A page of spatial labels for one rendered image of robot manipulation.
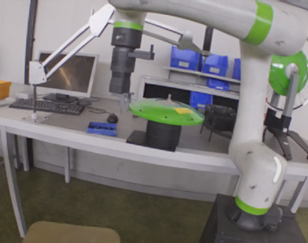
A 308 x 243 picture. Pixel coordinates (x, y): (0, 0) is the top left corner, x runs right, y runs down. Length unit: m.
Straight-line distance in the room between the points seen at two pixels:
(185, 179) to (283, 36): 1.70
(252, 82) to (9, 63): 2.18
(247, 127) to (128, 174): 1.50
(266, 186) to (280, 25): 0.44
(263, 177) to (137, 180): 1.58
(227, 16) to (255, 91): 0.30
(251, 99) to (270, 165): 0.23
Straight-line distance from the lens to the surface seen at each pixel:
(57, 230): 0.85
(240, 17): 0.51
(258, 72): 0.71
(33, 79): 1.00
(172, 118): 0.71
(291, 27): 0.57
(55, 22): 2.05
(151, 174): 2.01
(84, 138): 0.89
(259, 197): 0.66
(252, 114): 0.73
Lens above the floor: 1.24
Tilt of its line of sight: 16 degrees down
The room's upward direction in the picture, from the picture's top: 9 degrees clockwise
